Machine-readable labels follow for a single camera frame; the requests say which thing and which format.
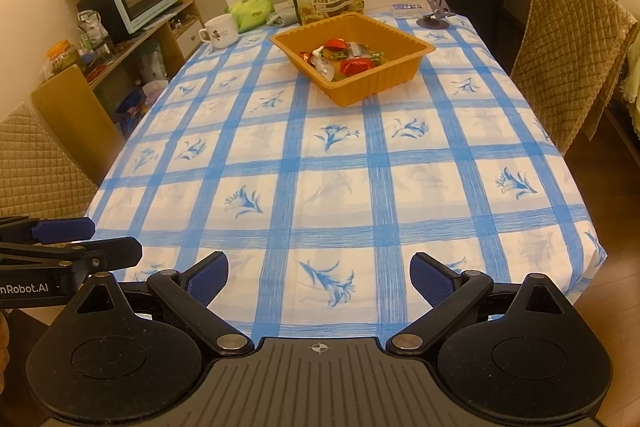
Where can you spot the large red snack packet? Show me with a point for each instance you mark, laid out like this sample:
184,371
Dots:
357,66

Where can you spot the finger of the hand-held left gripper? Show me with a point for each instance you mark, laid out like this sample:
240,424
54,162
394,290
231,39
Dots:
62,230
102,252

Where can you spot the green covered sofa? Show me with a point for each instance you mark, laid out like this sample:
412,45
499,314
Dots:
631,82

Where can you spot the small red candy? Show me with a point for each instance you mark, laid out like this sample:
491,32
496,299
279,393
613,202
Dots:
305,55

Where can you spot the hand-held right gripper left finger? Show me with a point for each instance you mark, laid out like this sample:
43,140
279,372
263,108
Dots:
210,279

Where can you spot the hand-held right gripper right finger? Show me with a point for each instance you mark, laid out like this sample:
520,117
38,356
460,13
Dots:
430,279

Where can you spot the quilted brown chair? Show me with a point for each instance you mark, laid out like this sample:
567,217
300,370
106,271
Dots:
570,52
35,162

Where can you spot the white mug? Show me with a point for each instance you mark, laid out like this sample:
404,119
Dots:
218,32

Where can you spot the black microwave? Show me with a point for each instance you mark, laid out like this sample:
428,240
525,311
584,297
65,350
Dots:
97,14

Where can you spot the yellow green candy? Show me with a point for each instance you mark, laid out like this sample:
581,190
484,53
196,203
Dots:
378,55

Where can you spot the blue checked tablecloth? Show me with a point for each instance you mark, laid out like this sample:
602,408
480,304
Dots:
325,187

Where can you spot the orange lid plastic jar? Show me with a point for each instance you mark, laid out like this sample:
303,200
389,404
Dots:
62,58

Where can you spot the green tissue pack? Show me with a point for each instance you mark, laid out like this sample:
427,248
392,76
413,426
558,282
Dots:
250,13

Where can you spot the grey phone stand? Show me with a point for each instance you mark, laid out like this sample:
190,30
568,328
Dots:
436,13

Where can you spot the orange plastic tray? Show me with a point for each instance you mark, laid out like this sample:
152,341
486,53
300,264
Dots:
387,76

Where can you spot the grey cloth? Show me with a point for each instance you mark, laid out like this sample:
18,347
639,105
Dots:
281,17

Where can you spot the dark clear snack packet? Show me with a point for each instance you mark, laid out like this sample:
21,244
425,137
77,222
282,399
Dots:
356,49

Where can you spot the small blue tissue packet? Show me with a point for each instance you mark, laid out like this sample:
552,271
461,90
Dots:
407,10

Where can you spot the wooden shelf unit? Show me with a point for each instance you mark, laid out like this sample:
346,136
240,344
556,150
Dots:
70,102

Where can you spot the red twisted snack packet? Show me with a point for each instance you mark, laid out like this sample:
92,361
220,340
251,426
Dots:
334,43

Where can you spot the silver foil packet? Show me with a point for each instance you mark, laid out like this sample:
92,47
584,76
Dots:
322,64

